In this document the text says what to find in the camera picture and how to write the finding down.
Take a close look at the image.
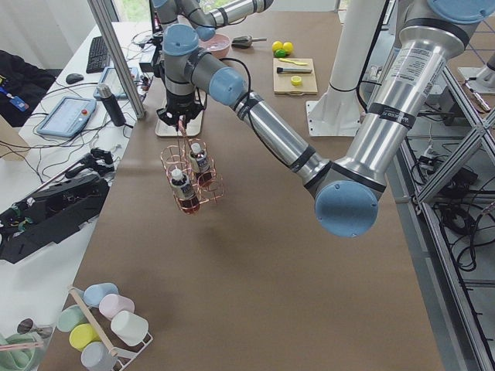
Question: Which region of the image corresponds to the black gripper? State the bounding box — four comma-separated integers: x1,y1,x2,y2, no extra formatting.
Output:
156,83,204,128

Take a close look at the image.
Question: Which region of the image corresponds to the copper wire bottle basket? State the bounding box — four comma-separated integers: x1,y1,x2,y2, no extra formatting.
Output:
160,123,224,215

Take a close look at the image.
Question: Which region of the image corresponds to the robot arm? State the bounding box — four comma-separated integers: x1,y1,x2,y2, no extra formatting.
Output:
153,1,494,237
150,0,274,41

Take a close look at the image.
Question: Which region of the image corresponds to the cream serving tray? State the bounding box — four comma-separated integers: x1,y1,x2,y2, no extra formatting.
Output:
155,110,204,138

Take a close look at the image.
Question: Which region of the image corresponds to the black thermos bottle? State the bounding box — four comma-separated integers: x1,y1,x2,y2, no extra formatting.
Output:
97,83,127,127

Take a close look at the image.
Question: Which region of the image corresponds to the pink bowl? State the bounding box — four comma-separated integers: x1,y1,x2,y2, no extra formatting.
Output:
199,33,230,59

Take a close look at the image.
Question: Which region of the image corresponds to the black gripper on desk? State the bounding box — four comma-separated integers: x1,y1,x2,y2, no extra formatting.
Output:
65,148,115,179

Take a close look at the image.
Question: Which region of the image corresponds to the metal ice scoop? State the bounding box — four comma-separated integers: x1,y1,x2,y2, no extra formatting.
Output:
231,36,267,49

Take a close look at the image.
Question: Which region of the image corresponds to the black keyboard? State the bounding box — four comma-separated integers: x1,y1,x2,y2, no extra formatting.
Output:
86,36,111,73

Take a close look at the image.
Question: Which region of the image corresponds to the wooden cutting board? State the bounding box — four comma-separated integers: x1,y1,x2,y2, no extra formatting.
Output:
273,58,318,95

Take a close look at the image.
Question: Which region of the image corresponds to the blue teach pendant tablet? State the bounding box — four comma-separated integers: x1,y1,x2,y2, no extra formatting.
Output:
36,97,97,138

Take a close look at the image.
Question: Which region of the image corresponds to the black computer mouse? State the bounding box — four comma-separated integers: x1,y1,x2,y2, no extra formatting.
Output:
65,73,84,85

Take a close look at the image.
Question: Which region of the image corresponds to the yellow plastic knife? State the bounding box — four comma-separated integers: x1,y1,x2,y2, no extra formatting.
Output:
278,58,308,66

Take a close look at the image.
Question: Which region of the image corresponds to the half lemon slice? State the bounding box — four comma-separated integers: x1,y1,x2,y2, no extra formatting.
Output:
291,76,302,86

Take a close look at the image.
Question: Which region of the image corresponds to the seated person in black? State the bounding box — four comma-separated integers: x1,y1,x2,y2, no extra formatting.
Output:
1,50,56,128

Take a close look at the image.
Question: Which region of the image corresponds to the blue plastic cup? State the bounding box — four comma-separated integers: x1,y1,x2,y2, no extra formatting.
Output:
83,282,119,308

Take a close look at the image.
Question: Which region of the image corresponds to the pink plastic cup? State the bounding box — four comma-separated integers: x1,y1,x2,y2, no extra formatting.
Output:
98,294,135,320

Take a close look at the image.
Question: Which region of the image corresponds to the white plastic cup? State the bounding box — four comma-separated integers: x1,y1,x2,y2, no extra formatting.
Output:
111,311,149,346

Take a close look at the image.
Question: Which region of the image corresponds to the green plastic cup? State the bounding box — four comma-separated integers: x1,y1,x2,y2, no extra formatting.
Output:
56,305,88,332

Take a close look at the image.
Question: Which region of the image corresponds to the yellow plastic cup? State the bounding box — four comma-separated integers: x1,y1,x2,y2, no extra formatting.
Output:
69,323,101,352

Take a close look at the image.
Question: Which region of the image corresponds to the grey plastic cup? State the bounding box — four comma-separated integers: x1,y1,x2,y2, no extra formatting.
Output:
80,342,117,371

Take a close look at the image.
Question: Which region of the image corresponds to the metal jigger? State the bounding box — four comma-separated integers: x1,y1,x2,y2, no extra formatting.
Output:
16,318,53,339

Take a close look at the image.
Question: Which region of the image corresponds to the aluminium frame post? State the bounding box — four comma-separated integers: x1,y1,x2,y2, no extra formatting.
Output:
87,0,146,120

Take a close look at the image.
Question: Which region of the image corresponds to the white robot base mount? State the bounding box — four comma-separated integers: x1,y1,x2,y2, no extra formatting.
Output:
306,0,388,137

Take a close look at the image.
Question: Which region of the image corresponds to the wooden rack handle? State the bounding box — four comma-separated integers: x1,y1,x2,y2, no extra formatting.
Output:
68,286,118,356

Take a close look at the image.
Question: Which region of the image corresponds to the aluminium frame rack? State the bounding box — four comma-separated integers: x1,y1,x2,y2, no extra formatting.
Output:
388,50,494,370

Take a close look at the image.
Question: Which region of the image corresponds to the white wire cup rack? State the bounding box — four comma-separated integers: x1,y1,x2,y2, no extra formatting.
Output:
77,288,154,370

